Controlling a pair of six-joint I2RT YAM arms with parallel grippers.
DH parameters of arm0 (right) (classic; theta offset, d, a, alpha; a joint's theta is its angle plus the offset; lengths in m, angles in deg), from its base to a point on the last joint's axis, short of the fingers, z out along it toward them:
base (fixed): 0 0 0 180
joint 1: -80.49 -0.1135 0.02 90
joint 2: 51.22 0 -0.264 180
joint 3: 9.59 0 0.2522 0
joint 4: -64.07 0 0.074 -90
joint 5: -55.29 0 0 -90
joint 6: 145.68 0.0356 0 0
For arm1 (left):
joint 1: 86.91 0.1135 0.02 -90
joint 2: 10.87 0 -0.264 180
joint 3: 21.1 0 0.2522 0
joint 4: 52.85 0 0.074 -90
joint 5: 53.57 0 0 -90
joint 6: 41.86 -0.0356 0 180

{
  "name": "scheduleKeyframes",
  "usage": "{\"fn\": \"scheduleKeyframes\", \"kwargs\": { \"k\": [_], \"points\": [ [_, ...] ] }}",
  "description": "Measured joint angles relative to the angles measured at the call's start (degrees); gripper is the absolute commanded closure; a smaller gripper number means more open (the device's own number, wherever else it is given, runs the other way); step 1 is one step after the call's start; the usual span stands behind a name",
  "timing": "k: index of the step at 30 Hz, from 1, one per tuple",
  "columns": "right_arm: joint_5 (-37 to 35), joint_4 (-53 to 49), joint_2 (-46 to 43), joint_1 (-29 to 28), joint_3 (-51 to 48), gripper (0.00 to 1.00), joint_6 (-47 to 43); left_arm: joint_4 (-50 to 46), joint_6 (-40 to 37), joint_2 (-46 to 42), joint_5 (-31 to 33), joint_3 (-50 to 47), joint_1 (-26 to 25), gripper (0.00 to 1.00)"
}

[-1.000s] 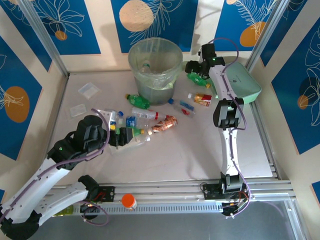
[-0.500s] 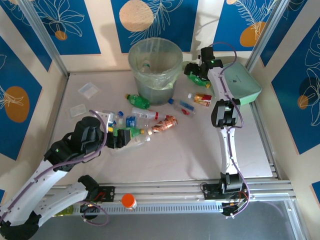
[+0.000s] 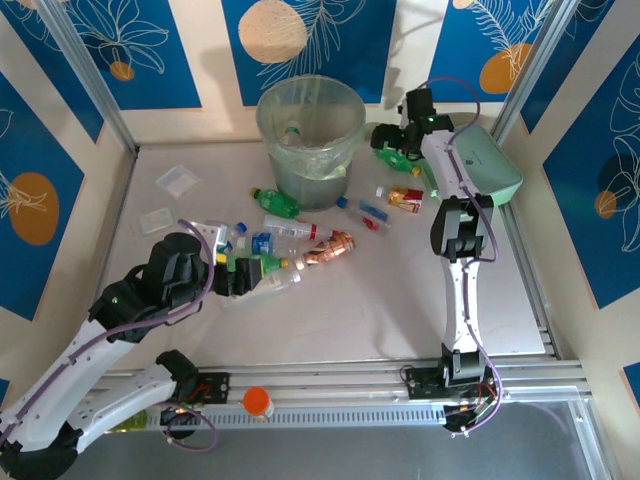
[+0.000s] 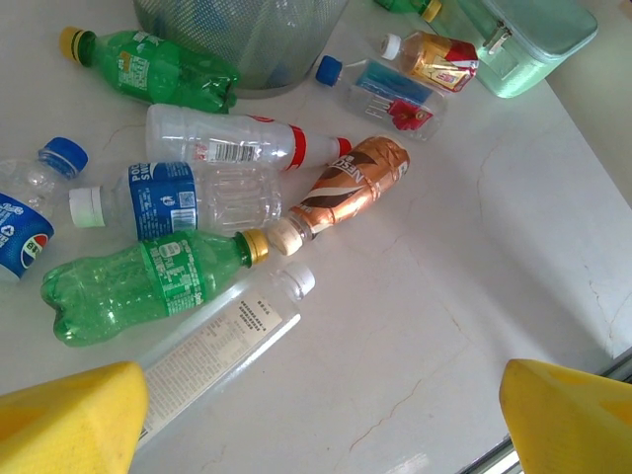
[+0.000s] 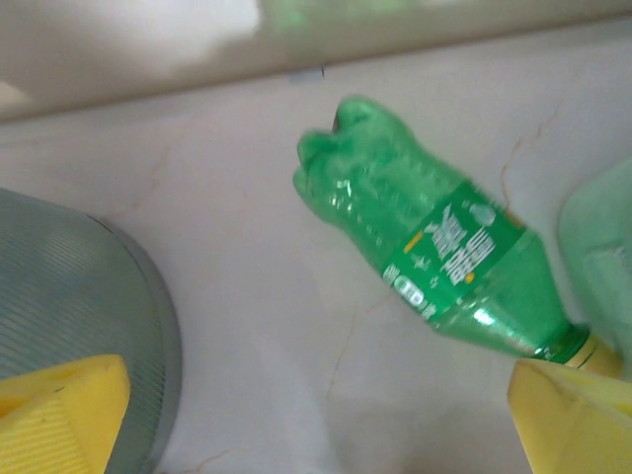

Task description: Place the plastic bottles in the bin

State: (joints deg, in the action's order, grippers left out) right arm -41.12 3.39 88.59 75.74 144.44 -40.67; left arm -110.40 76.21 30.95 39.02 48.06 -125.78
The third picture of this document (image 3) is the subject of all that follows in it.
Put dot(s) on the orange cap jar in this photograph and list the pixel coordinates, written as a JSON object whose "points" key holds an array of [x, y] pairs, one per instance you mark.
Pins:
{"points": [[256, 399]]}

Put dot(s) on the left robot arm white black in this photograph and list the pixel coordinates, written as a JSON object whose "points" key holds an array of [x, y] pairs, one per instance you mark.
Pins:
{"points": [[60, 365]]}

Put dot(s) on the pale green bin liner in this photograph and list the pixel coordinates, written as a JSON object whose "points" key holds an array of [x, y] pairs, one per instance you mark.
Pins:
{"points": [[350, 115]]}

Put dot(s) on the clear bottle red cap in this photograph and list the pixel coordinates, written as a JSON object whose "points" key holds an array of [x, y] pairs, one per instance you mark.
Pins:
{"points": [[295, 227]]}

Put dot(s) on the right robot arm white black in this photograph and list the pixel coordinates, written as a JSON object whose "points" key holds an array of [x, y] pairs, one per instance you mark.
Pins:
{"points": [[460, 310]]}

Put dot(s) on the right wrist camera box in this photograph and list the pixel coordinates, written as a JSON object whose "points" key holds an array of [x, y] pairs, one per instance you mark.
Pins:
{"points": [[420, 105]]}

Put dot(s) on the grey metal platform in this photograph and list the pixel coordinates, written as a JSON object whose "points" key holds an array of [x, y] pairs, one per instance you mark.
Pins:
{"points": [[325, 460]]}

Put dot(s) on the yellow green plastic block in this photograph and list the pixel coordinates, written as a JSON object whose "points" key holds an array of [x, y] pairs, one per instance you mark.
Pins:
{"points": [[132, 425]]}

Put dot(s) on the copper brown label bottle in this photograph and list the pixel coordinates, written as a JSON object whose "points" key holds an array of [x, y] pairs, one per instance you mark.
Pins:
{"points": [[330, 248]]}

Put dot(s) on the clear bottle barcode label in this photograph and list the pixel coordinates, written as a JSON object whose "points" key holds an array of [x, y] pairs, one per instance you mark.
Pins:
{"points": [[282, 281]]}

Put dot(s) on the red yellow snack packet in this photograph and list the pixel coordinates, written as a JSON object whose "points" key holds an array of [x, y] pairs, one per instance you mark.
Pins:
{"points": [[405, 197]]}

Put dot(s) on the clear bottle red blue label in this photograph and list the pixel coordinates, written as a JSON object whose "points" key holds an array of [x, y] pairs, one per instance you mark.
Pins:
{"points": [[367, 214]]}

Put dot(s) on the blue label bottle white cap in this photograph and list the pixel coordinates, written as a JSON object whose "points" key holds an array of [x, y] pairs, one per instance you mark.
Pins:
{"points": [[263, 242]]}

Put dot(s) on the clear plastic box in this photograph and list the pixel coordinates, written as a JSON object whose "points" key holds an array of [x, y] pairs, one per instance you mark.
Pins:
{"points": [[175, 181], [156, 221]]}

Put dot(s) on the mint green zip case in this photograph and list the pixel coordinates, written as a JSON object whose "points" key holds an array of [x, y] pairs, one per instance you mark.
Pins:
{"points": [[487, 160]]}

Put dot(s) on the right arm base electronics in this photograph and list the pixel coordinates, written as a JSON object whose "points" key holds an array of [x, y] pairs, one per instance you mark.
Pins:
{"points": [[465, 417]]}

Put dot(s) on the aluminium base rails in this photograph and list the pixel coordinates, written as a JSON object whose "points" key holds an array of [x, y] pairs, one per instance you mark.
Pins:
{"points": [[325, 372]]}

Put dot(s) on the aluminium frame post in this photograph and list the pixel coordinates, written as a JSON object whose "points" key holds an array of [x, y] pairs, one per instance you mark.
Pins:
{"points": [[533, 75], [89, 75]]}

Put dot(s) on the green bottle yellow cap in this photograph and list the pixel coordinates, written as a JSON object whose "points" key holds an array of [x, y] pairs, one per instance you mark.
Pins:
{"points": [[400, 160], [280, 201], [272, 263]]}

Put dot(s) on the translucent green trash bin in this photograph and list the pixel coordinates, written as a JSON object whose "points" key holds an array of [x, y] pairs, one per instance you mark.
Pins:
{"points": [[310, 192]]}

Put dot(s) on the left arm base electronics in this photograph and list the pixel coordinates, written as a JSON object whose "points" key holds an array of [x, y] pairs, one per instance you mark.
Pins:
{"points": [[180, 412]]}

